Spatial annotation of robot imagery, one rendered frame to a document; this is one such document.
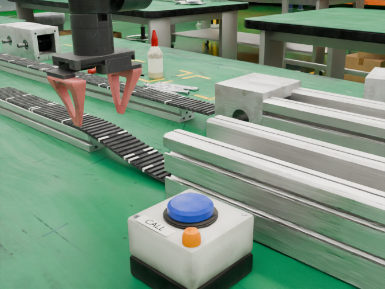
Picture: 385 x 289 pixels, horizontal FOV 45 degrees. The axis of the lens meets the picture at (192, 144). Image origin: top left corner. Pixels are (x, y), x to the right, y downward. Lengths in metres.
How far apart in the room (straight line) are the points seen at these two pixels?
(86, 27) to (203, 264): 0.39
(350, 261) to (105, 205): 0.28
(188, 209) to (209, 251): 0.04
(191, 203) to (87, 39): 0.33
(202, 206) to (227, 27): 3.23
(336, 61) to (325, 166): 2.61
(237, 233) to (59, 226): 0.22
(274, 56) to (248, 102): 1.91
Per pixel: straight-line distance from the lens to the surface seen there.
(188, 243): 0.37
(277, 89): 0.69
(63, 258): 0.48
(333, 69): 3.09
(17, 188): 0.64
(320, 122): 0.63
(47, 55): 1.51
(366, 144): 0.60
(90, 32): 0.66
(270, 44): 2.55
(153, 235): 0.39
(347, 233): 0.42
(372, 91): 0.79
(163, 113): 0.86
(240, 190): 0.47
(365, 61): 4.53
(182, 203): 0.40
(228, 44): 3.63
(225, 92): 0.71
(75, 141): 0.75
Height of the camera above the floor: 1.04
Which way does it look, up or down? 21 degrees down
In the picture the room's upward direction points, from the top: 1 degrees counter-clockwise
